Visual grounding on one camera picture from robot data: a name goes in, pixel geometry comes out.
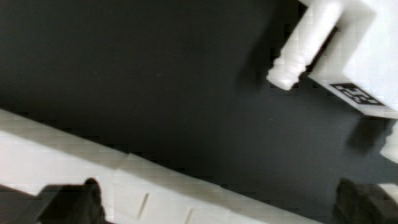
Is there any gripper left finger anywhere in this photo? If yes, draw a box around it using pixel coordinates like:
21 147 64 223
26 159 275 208
14 178 108 224

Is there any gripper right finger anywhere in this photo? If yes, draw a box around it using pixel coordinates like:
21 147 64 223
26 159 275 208
332 179 398 224

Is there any white chair seat block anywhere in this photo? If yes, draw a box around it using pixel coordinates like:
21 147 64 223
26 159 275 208
266 0 398 163

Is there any white front fence bar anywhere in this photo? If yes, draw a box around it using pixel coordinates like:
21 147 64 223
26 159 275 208
0 110 321 224

